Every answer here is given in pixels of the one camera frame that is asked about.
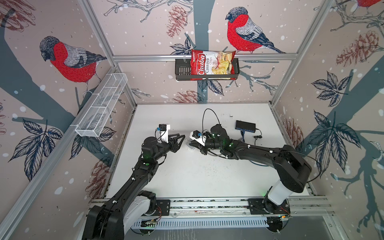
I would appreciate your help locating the white small switch box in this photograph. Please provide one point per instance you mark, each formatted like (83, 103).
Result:
(188, 145)

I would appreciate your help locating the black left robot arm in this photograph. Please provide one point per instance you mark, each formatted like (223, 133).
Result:
(111, 220)

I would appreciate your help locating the black wall basket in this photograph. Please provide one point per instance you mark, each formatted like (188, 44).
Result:
(183, 72)

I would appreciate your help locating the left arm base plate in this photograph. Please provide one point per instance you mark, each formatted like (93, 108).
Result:
(158, 208)

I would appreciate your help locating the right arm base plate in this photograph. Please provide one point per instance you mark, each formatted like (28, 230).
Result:
(259, 206)

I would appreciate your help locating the black network switch box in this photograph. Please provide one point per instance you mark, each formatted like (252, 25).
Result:
(245, 126)

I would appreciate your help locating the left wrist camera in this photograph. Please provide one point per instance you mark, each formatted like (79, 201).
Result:
(163, 130)

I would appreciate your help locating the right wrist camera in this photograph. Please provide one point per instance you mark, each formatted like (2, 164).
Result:
(198, 137)

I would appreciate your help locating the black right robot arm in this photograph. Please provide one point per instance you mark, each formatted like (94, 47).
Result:
(292, 168)

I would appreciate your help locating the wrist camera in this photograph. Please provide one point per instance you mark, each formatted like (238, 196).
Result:
(163, 130)
(198, 137)

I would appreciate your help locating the red cassava chips bag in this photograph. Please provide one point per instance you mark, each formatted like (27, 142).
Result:
(205, 63)

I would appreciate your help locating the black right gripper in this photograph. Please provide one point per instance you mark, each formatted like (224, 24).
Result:
(202, 149)

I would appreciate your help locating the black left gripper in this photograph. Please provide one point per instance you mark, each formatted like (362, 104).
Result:
(173, 144)

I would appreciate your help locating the white wire mesh shelf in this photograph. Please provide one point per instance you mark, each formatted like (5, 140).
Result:
(98, 113)

